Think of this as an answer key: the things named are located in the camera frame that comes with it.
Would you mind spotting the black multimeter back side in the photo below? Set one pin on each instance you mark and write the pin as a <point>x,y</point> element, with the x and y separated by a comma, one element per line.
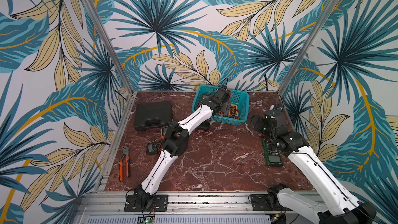
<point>204,126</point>

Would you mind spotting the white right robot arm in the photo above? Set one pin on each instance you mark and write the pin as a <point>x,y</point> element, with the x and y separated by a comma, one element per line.
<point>339,206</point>

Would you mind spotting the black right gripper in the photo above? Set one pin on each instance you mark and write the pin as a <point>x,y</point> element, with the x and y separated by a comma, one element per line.
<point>258,123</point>

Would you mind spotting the orange handled pliers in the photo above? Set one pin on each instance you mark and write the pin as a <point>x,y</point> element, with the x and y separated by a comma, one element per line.
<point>124,164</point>

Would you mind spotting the teal plastic basket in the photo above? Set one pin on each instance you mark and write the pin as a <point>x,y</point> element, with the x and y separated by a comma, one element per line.
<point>238,98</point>

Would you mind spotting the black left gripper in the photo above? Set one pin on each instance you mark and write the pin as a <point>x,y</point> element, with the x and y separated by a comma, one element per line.
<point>225,106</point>

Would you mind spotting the yellow multimeter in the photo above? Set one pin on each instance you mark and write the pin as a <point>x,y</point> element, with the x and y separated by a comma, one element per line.
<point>233,112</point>

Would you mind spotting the black plastic tool case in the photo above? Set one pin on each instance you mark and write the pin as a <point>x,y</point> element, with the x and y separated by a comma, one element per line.
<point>152,115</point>

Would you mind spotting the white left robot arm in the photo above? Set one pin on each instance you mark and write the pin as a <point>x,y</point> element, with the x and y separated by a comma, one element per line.
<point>175,143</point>

